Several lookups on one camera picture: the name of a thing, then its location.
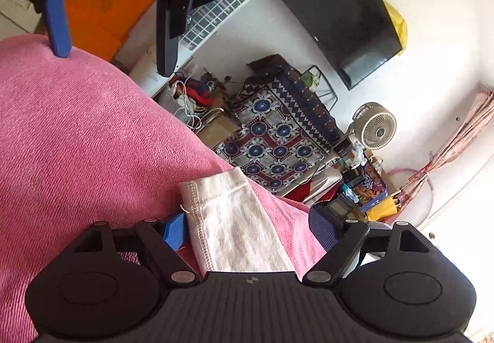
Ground pink floral curtain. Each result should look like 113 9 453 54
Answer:
399 90 494 205

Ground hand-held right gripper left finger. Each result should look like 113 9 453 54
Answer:
73 212 201 287

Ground green frog toy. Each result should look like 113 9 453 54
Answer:
302 71 322 91

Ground brown cardboard box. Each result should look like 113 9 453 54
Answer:
197 112 242 149

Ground pink hula hoop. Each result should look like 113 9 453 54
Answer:
386 167 437 221

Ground white tower fan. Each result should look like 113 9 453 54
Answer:
129 0 294 97

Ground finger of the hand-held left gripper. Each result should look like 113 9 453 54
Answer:
17 0 78 58
139 0 251 77

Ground white wicker basket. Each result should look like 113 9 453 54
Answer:
156 85 194 125

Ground yellow paper bag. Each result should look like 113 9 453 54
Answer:
365 196 400 222

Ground patterned cloth cover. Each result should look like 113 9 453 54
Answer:
214 54 344 192

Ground black wire rack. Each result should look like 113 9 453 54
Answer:
299 65 339 113

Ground pink blanket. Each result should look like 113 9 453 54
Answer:
0 35 329 343

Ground beige long-sleeved shirt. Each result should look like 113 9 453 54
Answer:
178 167 299 274

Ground white and red cloth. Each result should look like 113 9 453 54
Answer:
286 169 344 209

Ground beige pedestal fan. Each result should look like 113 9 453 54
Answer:
345 102 398 151

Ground black television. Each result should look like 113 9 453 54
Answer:
270 0 404 91

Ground red and blue cloth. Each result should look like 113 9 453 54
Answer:
189 81 214 107

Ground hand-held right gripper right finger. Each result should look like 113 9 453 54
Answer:
303 204 431 287

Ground colourful game box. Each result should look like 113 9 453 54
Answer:
340 162 389 213

